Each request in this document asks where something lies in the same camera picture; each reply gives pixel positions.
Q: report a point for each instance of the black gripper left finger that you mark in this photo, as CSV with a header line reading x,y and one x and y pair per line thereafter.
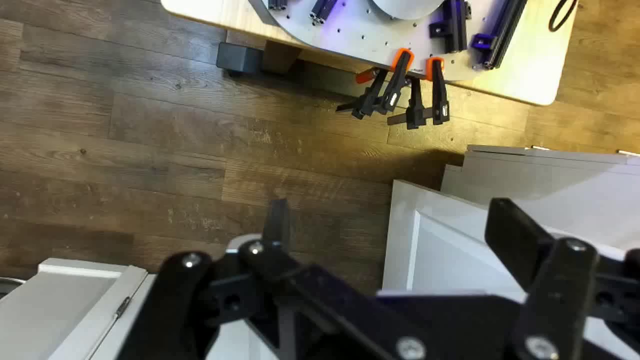
x,y
312,293

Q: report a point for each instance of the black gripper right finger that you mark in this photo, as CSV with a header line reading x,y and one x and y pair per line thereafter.
x,y
553,293

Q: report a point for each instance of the white panel door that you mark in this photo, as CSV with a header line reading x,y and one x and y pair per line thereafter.
x,y
61,312
461,253

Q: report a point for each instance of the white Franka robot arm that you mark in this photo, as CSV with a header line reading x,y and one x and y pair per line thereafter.
x,y
407,9

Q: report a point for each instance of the black orange bar clamp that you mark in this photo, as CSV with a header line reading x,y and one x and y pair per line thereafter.
x,y
440,101
397,83
365,101

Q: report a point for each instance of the grey table leg block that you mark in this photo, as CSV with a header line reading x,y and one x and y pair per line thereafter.
x,y
239,58

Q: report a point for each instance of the grey metal mounting plate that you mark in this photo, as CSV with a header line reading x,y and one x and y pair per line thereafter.
x,y
372,40

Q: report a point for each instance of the short black mounting bracket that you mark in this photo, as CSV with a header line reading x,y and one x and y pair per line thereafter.
x,y
324,11

